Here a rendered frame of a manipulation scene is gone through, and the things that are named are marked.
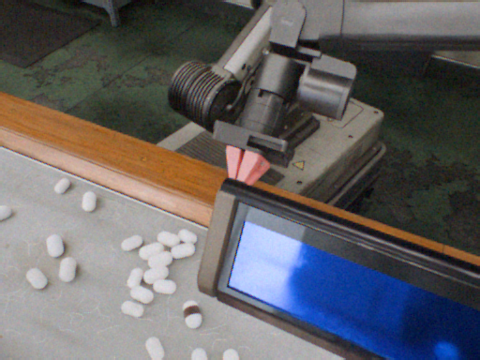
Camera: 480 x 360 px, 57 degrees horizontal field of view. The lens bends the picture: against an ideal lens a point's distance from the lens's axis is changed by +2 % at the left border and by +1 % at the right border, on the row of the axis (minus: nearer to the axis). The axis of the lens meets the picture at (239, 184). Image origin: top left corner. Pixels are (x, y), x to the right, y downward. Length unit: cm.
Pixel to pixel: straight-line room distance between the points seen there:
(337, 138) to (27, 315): 94
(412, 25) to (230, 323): 44
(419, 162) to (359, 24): 150
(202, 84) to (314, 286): 73
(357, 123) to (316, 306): 114
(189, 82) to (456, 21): 55
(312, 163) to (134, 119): 117
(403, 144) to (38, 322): 175
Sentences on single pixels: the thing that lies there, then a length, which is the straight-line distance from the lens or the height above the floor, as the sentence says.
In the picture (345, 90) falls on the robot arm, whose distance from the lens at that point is 57.
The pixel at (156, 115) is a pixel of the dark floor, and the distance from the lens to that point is 219.
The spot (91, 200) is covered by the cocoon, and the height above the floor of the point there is 76.
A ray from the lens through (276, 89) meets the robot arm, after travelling 57.
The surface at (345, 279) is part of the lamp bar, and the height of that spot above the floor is 109.
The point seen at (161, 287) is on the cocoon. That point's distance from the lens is 64.
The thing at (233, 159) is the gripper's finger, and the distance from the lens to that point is 56.
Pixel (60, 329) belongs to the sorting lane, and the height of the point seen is 74.
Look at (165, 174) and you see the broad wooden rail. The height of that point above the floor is 76.
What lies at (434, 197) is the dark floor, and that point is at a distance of 192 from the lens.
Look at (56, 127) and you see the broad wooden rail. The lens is 92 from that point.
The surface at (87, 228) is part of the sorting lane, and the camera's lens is 75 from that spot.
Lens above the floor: 130
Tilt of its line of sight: 46 degrees down
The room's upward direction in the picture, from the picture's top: straight up
